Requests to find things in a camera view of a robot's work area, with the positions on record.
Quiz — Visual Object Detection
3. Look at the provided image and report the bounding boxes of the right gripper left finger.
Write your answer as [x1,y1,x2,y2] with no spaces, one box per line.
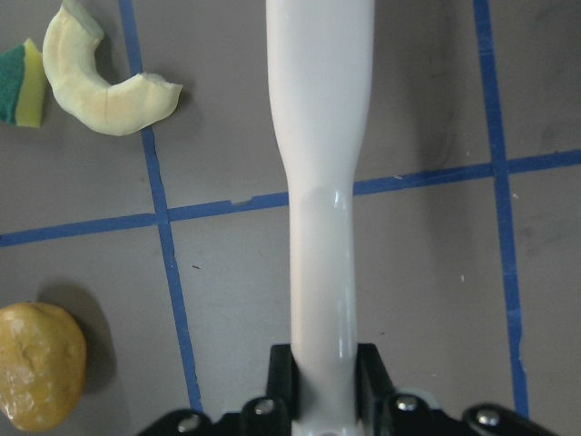
[140,344,298,436]

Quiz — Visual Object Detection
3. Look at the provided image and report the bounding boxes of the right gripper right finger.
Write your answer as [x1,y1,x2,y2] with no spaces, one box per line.
[357,343,553,436]

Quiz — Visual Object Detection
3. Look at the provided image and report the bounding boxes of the yellow potato-like lump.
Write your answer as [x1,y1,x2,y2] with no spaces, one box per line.
[1,302,87,432]

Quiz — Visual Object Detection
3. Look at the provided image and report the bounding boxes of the white hand brush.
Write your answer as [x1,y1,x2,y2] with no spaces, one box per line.
[266,1,375,435]

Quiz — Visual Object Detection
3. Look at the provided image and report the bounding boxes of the green yellow sponge piece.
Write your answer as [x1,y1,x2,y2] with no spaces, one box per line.
[1,38,47,128]

